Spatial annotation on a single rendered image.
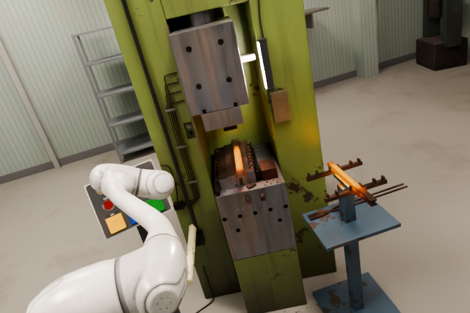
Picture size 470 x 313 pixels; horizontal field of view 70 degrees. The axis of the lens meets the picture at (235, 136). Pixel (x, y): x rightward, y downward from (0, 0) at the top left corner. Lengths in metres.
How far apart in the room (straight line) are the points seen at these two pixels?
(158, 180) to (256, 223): 0.87
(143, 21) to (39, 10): 3.84
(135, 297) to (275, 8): 1.41
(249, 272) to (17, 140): 4.52
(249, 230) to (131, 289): 1.29
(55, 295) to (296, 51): 1.46
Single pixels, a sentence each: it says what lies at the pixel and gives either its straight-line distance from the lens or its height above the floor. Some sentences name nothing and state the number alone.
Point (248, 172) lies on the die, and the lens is 1.83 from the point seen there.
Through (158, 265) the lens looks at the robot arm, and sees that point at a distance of 0.74.
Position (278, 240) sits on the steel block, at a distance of 2.04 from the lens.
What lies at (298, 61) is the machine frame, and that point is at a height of 1.49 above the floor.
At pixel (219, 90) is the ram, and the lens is 1.65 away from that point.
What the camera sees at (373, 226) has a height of 0.68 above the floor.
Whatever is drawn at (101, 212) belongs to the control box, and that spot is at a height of 1.07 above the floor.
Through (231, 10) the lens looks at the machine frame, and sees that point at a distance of 2.08.
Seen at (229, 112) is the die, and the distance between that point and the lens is 1.68.
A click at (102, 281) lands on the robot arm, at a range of 0.77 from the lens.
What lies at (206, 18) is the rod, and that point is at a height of 1.79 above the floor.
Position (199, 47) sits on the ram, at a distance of 1.61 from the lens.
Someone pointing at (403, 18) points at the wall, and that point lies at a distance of 7.21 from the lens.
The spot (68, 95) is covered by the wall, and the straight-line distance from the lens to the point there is 5.60.
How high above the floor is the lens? 1.88
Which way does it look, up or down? 23 degrees down
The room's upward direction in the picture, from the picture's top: 13 degrees counter-clockwise
